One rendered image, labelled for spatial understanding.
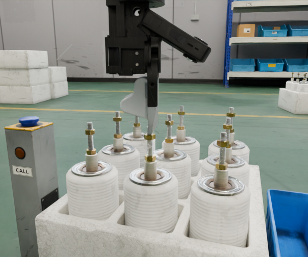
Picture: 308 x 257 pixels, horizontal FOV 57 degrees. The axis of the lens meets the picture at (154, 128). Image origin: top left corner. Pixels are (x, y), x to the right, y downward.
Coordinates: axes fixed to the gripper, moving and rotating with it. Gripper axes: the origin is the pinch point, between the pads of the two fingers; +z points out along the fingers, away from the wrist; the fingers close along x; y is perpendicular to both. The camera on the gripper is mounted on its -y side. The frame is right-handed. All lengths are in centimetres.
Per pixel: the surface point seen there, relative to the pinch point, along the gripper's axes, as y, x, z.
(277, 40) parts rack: -175, -418, -40
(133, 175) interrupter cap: 3.7, -0.2, 9.1
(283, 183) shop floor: -47, -54, 34
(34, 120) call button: 25.6, -11.1, 1.9
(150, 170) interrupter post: 0.7, 1.0, 7.6
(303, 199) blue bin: -37.1, -21.1, 23.8
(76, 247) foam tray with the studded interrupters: 13.3, 4.2, 20.7
